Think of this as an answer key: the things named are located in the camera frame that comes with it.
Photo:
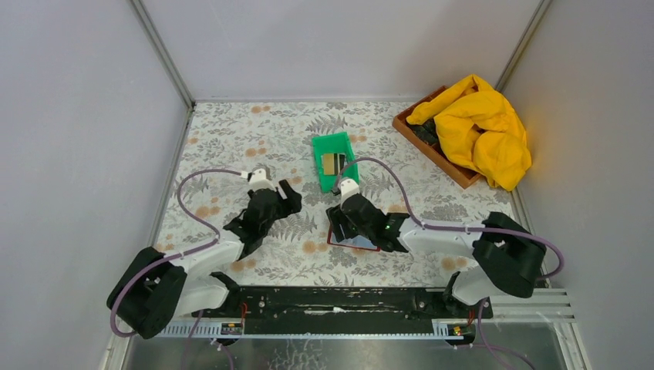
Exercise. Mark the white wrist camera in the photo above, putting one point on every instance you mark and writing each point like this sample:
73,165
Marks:
346,188
259,180

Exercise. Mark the yellow cloth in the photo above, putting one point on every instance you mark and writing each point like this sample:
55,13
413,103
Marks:
478,129

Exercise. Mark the green plastic bin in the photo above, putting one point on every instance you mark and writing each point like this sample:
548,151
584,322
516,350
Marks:
334,143

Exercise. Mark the floral patterned table mat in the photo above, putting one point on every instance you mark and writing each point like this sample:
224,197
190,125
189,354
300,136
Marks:
225,138

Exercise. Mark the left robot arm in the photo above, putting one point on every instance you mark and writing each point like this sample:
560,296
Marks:
158,287

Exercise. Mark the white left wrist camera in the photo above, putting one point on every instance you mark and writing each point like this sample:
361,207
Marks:
259,180

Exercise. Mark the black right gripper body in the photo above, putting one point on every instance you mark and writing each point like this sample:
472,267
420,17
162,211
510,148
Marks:
354,230

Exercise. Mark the gold credit card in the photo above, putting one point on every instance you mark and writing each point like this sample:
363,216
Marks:
327,164

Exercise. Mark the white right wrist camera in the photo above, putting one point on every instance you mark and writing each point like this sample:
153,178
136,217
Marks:
346,188

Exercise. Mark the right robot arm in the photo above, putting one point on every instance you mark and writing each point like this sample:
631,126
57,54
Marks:
508,259

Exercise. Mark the brown wooden tray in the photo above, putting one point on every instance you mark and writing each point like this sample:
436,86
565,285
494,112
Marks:
462,176

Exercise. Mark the red leather card holder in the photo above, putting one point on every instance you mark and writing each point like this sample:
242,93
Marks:
352,232

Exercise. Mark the black VIP credit card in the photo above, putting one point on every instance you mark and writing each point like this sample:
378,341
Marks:
339,162

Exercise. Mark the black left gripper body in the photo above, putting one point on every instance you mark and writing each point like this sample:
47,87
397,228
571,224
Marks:
263,230

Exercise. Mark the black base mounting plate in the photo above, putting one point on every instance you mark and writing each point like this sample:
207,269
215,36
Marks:
343,311

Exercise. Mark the dark items in tray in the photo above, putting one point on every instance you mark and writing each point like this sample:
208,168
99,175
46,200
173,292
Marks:
426,132

